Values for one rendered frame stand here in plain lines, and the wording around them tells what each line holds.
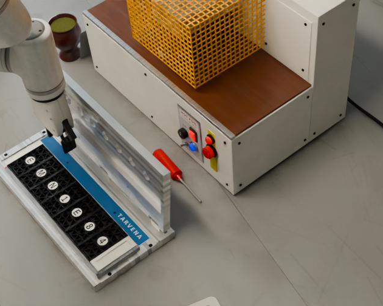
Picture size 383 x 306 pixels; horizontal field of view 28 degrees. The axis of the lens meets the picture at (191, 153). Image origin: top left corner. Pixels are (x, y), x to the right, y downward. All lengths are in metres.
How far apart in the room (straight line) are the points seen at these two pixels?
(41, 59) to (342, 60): 0.64
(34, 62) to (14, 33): 0.15
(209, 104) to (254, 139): 0.12
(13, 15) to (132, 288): 0.60
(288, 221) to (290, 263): 0.11
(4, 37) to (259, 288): 0.69
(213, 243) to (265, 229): 0.11
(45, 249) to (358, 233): 0.66
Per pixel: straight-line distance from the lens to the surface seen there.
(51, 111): 1.62
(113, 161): 1.66
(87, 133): 1.73
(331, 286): 1.57
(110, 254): 1.60
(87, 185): 1.73
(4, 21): 1.36
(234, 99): 1.61
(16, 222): 1.73
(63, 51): 2.05
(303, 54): 1.61
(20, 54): 1.53
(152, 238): 1.61
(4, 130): 1.92
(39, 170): 1.76
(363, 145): 1.80
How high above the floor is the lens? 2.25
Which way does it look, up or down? 50 degrees down
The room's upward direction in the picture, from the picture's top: 6 degrees counter-clockwise
